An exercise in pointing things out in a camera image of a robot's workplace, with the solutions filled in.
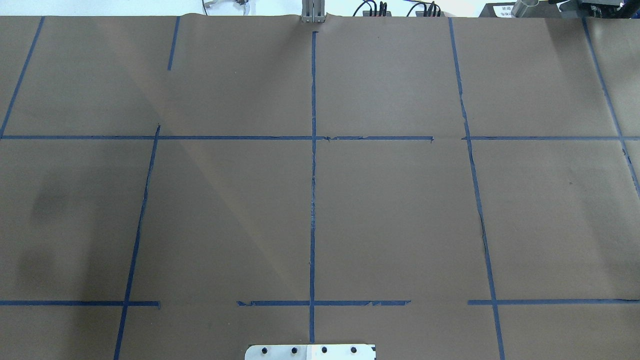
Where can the silver metal cylinder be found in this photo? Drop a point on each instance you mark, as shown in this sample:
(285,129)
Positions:
(524,8)

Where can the black device with label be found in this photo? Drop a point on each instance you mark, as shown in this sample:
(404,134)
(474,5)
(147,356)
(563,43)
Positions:
(503,10)

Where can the grey aluminium profile post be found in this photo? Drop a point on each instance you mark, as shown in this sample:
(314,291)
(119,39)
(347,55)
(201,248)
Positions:
(313,11)

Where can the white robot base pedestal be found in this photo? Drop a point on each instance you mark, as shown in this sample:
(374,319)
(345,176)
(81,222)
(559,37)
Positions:
(311,352)

